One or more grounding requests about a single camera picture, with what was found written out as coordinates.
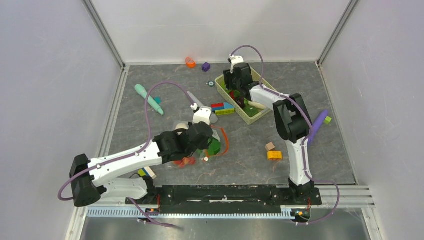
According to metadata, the red strawberry bunch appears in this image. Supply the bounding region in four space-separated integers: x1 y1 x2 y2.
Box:
172 156 196 168

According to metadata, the white eggplant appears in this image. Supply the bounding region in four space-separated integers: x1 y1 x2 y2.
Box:
247 101 269 111

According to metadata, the clear zip bag orange zipper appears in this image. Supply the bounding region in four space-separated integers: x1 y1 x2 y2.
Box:
187 125 230 165

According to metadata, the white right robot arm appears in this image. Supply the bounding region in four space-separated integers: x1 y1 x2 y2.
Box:
223 63 315 204

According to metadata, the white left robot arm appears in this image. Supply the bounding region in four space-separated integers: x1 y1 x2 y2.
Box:
69 122 213 207

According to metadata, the pale green perforated basket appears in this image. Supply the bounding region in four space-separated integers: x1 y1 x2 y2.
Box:
215 63 286 125

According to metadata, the red orange pepper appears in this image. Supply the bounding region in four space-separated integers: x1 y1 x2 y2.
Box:
229 91 236 100

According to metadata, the light green starfruit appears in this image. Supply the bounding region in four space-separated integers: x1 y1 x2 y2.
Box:
220 81 229 93

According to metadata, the dark purple plum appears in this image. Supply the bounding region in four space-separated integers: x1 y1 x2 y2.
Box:
234 96 248 109

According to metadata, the dark green round fruit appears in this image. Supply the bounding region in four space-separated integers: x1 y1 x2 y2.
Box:
243 106 261 118

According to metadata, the multicolour brick block stack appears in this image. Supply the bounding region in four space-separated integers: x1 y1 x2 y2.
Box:
210 102 236 116

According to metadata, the purple small brick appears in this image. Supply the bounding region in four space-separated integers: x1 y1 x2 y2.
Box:
201 62 211 72

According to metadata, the grey toy microphone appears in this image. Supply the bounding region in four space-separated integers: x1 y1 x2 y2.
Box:
187 91 218 124

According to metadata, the small striped wooden block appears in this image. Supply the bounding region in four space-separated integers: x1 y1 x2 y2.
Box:
137 167 157 180

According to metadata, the teal small block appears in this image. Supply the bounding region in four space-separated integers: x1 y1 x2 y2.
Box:
154 97 162 105

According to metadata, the orange semicircle block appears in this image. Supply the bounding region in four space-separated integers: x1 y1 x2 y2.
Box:
185 57 197 69

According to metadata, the mint green toy pen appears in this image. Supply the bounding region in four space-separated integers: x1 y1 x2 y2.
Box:
134 84 165 116

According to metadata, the wooden cube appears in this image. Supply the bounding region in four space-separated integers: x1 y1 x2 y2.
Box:
265 142 276 152

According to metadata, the yellow arch block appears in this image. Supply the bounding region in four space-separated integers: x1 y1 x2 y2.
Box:
267 150 283 161

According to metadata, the purple cylinder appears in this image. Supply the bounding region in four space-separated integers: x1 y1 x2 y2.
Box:
308 109 329 144

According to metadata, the green cube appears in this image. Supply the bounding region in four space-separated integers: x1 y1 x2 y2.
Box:
324 116 332 125

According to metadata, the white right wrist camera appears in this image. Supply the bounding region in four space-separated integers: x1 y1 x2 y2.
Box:
228 54 245 74

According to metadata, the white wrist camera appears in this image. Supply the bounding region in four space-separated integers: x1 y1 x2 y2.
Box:
190 103 213 126
228 54 245 74

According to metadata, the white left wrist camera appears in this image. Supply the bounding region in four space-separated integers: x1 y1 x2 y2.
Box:
190 103 213 126

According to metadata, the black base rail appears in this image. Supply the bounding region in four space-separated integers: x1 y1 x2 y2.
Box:
135 185 322 215

